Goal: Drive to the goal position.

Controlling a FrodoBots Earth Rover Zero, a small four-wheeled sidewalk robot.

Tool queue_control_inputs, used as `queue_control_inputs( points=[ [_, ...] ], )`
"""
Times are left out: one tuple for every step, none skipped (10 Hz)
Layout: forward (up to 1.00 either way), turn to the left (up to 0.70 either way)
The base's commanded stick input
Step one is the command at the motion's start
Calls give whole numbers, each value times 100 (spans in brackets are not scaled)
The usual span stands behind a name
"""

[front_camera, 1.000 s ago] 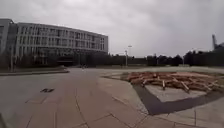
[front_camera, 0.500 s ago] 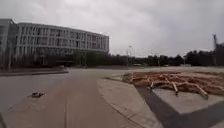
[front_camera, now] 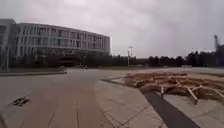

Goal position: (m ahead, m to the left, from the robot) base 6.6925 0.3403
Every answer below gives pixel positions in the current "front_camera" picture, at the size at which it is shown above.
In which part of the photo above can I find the large grey curved building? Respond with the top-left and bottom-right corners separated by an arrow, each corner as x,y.
0,18 -> 112,69

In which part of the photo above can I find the grass strip with kerb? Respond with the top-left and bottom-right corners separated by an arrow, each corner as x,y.
0,67 -> 68,77

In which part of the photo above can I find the street lamp pole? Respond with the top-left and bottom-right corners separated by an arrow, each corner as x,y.
126,46 -> 134,70

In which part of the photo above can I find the row of dark trees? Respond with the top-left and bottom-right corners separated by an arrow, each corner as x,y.
9,49 -> 224,69

